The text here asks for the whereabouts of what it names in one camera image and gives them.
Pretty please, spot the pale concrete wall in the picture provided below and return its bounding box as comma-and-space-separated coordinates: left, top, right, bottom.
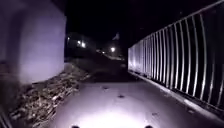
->
0, 0, 68, 86

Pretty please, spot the pale kerb strip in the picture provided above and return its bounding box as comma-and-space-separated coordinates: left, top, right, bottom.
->
128, 70, 224, 124

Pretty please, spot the leaf-strewn dirt verge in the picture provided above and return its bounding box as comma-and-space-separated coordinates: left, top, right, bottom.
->
0, 61, 93, 128

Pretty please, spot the building with lit windows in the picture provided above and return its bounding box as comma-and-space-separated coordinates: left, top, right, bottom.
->
65, 31, 98, 58

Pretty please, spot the pale metal railing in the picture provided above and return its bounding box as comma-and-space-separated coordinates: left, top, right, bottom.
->
127, 0, 224, 111

